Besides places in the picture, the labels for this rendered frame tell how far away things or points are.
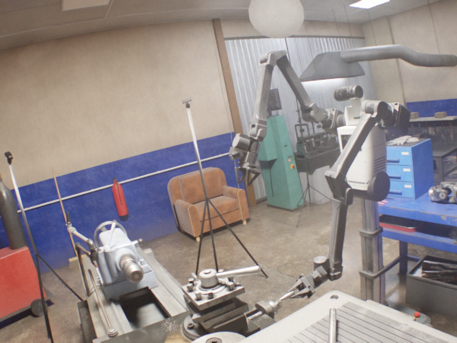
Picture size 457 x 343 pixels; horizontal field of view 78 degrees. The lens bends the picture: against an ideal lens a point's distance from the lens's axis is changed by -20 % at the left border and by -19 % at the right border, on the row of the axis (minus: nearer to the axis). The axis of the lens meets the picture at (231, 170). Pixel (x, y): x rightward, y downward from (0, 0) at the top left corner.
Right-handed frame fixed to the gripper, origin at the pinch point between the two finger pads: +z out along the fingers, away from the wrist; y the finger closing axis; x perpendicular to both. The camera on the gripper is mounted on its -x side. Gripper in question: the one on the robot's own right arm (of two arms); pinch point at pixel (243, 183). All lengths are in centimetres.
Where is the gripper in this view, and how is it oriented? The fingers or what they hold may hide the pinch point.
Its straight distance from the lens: 163.2
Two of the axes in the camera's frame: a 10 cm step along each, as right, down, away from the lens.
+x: 8.6, 2.7, 4.3
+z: -2.8, 9.6, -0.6
